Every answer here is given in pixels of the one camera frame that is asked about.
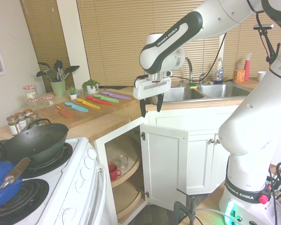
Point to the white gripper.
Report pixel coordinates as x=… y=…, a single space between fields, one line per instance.
x=152 y=90

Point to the white cabinet door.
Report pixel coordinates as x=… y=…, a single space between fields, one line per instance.
x=164 y=164

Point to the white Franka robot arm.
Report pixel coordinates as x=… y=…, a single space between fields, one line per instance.
x=248 y=122

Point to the white sink base cabinet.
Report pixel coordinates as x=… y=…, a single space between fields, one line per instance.
x=201 y=159

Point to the purple knife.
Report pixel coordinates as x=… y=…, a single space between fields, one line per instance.
x=117 y=95

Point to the yellow green sponge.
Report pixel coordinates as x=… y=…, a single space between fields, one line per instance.
x=192 y=85

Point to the green knife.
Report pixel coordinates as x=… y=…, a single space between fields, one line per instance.
x=106 y=98

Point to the wooden cutting board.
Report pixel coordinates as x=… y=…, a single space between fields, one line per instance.
x=103 y=110

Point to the wooden lazy susan shelf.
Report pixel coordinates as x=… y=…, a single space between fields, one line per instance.
x=121 y=145
x=128 y=199

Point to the red knife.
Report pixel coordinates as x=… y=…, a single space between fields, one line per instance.
x=99 y=100

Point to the chrome faucet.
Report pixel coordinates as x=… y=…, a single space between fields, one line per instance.
x=190 y=70

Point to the yellow knife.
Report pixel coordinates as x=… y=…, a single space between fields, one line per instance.
x=89 y=104

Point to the leafy plant white pot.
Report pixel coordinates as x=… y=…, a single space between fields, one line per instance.
x=91 y=87

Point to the clear glass jar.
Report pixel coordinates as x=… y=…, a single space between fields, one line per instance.
x=123 y=162

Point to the stainless steel double sink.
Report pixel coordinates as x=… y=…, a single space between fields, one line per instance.
x=215 y=92

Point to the wide wooden window blind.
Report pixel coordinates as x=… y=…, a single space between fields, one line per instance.
x=121 y=42

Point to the blue knife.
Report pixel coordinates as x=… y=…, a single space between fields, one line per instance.
x=77 y=107

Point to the clear dish soap bottle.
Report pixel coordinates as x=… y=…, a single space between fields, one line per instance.
x=218 y=73

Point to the red mug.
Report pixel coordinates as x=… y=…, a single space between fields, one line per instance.
x=113 y=172

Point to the small spiky potted plant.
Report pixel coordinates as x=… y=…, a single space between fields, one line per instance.
x=72 y=93

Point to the orange knife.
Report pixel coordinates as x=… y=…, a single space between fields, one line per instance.
x=66 y=113

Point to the black serving spoon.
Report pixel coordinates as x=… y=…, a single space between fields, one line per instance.
x=71 y=68

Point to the orange baking soda box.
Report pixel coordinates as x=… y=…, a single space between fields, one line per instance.
x=238 y=76

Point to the green utensil holder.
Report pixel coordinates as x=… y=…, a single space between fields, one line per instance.
x=58 y=88

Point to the black slotted spatula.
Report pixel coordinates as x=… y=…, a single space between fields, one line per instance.
x=58 y=66

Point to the red spray bottle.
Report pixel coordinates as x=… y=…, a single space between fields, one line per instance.
x=247 y=69

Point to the short jar red checkered lid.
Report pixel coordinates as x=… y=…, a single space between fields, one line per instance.
x=33 y=104
x=48 y=101

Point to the black table clamp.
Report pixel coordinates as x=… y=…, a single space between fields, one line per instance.
x=179 y=207

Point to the white electric stove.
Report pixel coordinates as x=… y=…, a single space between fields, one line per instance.
x=79 y=187

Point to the white cup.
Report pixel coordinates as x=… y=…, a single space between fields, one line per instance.
x=261 y=76

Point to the black ladle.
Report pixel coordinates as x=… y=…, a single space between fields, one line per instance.
x=44 y=64

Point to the spice jar brown lid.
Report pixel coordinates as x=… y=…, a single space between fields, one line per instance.
x=27 y=114
x=34 y=117
x=12 y=126
x=20 y=120

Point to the narrow wooden window blind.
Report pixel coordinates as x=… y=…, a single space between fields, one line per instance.
x=49 y=42

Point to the tall jar red checkered lid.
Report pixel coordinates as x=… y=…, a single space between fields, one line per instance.
x=30 y=92

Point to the blue kettle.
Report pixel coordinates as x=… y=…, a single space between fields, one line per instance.
x=0 y=187

